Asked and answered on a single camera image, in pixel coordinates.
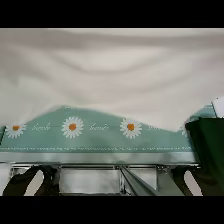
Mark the white garment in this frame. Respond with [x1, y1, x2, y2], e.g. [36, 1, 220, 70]
[0, 27, 224, 133]

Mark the silver frame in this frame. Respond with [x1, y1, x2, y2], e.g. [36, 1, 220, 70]
[0, 161, 204, 197]

